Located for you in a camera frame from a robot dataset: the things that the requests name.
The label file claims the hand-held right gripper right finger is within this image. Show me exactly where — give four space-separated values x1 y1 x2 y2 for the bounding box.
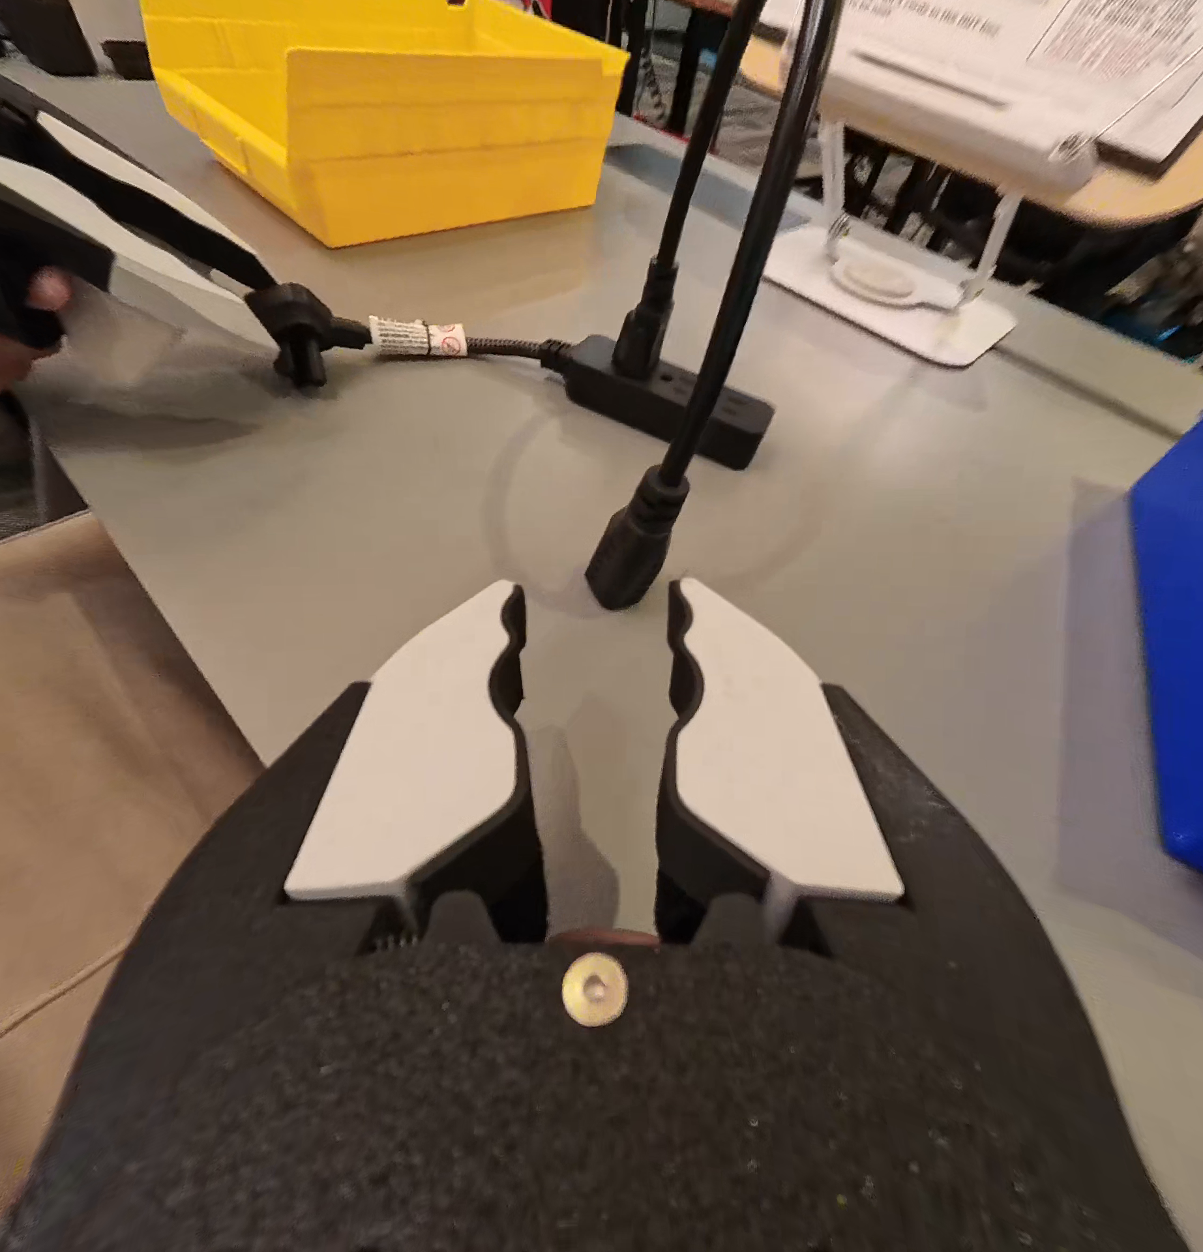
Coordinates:
655 577 905 949

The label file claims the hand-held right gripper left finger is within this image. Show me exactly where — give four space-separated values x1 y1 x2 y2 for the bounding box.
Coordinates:
283 577 548 946

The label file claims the yellow plastic bin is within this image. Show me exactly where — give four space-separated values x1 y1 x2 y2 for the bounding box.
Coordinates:
139 0 630 251

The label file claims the black power strip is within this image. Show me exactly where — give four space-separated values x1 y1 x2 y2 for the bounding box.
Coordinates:
562 334 773 471

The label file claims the black power cord with plug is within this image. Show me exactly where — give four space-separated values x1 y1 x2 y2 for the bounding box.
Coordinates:
613 0 771 385

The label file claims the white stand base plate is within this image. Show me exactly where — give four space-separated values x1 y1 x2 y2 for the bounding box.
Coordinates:
762 44 1099 371

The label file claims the printed instruction sheet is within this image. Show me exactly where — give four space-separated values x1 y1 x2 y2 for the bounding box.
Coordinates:
758 0 1203 183

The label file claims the blue plastic bin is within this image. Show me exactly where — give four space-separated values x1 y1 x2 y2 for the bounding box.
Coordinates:
1129 392 1203 887

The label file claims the grey desk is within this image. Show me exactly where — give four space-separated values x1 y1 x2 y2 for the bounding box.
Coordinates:
0 54 1203 1252

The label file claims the black ribbed cord connector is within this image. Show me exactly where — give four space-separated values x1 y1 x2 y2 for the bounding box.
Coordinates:
584 0 845 615

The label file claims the person's left hand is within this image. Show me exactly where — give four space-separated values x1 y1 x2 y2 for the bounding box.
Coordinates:
0 271 74 396

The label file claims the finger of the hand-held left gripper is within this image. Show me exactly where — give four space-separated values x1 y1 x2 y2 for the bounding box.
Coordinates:
31 110 283 295
0 147 284 345

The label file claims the black braided cord with plug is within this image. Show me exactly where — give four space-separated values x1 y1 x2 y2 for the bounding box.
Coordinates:
244 282 575 392

